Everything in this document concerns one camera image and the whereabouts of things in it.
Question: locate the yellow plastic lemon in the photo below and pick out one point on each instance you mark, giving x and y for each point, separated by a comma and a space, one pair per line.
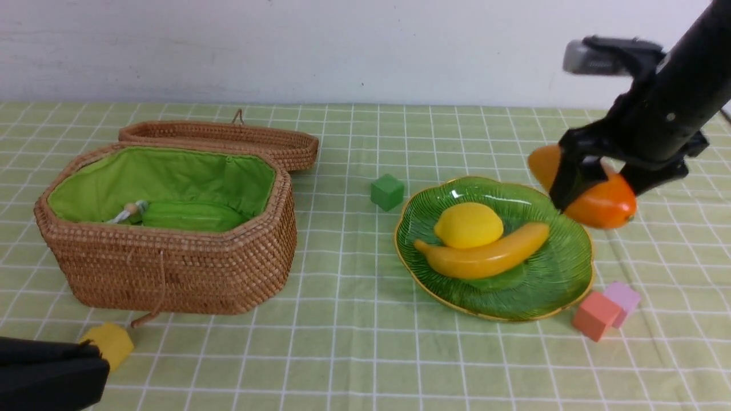
468, 225

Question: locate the white drawstring with bead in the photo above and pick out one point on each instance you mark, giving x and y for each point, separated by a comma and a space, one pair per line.
132, 214

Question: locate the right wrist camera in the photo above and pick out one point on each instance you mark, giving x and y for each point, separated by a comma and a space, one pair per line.
611, 57

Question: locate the yellow wooden block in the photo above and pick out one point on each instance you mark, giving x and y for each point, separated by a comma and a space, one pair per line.
112, 340

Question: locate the woven wicker basket lid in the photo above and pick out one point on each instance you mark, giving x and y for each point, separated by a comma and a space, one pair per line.
292, 150

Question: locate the orange-pink wooden cube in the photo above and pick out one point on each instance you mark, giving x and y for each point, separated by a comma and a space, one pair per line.
595, 315

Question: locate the green plastic bitter gourd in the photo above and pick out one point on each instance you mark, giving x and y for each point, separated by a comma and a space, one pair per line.
193, 216

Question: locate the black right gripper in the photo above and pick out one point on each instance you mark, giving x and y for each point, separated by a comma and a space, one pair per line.
657, 122

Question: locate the brown woven wicker basket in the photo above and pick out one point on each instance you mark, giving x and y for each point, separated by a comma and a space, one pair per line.
138, 267

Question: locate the lilac wooden cube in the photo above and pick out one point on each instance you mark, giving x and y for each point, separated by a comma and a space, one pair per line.
623, 295

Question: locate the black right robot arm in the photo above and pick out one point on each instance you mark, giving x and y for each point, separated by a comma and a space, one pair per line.
708, 39

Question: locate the orange plastic mango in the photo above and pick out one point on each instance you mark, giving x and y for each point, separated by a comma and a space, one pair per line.
608, 205

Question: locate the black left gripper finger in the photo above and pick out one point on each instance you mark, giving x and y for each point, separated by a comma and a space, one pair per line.
63, 385
16, 352

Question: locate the green wooden cube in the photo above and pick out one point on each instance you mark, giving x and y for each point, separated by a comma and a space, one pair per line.
387, 192

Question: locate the green glass leaf plate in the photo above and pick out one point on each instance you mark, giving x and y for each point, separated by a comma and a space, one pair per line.
555, 277

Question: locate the yellow plastic banana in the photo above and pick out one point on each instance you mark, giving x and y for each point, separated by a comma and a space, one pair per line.
487, 260

